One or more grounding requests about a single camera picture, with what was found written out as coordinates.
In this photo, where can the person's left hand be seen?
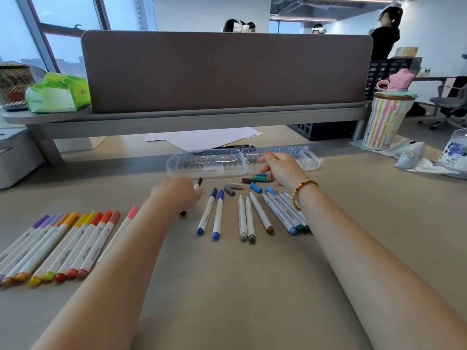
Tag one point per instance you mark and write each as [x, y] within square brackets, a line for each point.
[177, 196]

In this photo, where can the person's right hand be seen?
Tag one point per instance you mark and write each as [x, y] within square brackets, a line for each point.
[286, 171]

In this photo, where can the black-ended white marker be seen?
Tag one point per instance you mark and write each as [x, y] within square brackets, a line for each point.
[198, 184]

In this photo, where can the group of cool-coloured marker caps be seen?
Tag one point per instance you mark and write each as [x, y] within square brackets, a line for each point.
[256, 188]

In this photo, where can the clear plastic marker case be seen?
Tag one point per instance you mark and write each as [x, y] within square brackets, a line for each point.
[204, 164]

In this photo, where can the group of cool-coloured white markers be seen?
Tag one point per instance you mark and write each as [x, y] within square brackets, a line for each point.
[217, 215]

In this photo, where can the group of warm-coloured white markers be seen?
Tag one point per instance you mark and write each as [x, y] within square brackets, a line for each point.
[96, 247]

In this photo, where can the person's right forearm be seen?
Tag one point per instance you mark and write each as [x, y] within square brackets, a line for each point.
[372, 280]

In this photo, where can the person's left forearm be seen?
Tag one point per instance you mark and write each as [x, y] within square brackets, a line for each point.
[105, 284]

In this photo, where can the white desk organizer box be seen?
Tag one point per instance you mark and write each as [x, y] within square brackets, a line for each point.
[18, 160]

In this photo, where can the black smartphone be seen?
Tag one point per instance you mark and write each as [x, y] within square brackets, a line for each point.
[233, 146]

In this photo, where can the papers with orange sheet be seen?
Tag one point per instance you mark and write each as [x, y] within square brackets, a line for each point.
[204, 138]

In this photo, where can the grey desk riser shelf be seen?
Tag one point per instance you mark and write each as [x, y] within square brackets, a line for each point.
[200, 120]

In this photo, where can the striped tumbler pink lid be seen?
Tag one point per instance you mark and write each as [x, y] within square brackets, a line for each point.
[385, 122]

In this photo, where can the brown fabric desk divider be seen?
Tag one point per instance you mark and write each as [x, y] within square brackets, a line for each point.
[226, 72]

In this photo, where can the white plush toy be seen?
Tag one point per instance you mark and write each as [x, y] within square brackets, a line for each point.
[410, 155]

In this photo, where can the black plastic file rack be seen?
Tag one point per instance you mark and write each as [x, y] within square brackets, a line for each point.
[379, 72]

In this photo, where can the white tissue paper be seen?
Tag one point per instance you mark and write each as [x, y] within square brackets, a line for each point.
[430, 167]

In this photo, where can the green tissue pack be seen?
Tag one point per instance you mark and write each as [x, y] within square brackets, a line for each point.
[54, 96]

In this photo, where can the clear bottle purple cap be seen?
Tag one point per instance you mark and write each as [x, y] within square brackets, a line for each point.
[454, 153]

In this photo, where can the grey office desk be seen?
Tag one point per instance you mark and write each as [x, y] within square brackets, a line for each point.
[434, 78]

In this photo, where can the grey office chair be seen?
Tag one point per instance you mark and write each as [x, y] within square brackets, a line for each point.
[450, 102]

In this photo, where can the black mesh pen holder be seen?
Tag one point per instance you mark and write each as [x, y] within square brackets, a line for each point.
[14, 87]

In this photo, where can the dark window frame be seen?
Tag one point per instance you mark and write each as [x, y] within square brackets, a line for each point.
[62, 29]

